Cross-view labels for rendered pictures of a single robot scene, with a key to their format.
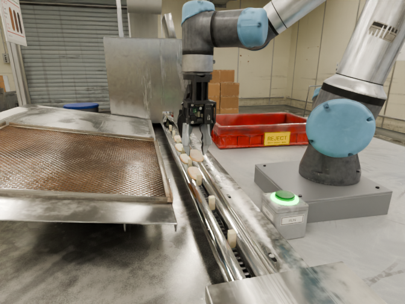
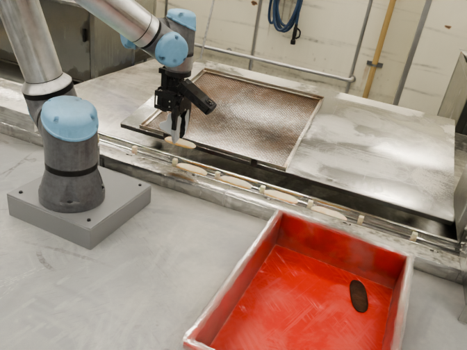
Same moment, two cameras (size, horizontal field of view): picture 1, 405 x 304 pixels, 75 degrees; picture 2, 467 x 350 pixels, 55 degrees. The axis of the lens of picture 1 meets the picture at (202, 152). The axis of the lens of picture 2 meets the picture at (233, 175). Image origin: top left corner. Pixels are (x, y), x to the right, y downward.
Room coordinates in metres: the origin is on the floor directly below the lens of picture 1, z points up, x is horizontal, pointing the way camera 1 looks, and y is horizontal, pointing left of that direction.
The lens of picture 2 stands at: (1.44, -0.92, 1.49)
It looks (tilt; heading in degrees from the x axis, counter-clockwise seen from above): 29 degrees down; 120
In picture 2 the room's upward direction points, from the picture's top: 9 degrees clockwise
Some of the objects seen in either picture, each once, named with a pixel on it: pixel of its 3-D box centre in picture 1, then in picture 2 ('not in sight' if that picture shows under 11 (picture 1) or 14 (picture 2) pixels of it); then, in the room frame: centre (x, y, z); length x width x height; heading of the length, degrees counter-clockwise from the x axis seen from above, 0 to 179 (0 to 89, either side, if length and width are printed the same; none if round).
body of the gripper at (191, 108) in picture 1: (197, 99); (174, 89); (0.67, 0.01, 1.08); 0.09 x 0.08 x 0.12; 13
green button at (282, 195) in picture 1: (284, 197); not in sight; (0.49, -0.17, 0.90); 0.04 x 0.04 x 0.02
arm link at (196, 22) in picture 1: (199, 29); (179, 32); (0.67, 0.01, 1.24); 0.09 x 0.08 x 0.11; 66
